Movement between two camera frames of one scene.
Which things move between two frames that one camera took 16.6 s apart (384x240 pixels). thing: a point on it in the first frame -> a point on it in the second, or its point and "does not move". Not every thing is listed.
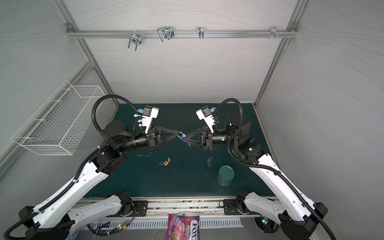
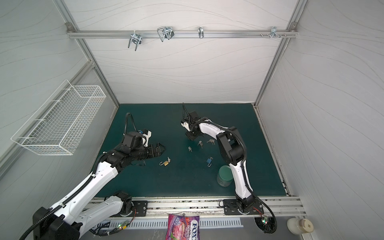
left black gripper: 153,140 -> 157,153
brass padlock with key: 166,163 does not move
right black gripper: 204,141 -> 190,133
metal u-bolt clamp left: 136,38 does not move
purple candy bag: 183,227 does not move
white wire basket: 57,127 does not move
